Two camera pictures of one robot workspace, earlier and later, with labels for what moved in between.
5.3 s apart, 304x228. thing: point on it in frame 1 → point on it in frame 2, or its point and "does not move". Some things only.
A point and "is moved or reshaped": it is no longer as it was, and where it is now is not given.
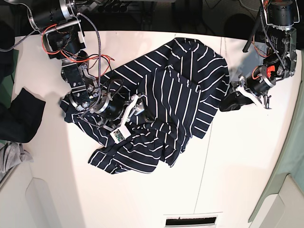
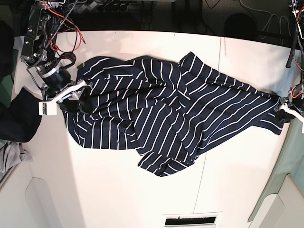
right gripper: (261, 80) → (282, 117)
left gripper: (115, 109) → (57, 85)
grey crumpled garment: (11, 154) does not move
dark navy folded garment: (20, 122) does not move
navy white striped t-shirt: (181, 82) is moved or reshaped
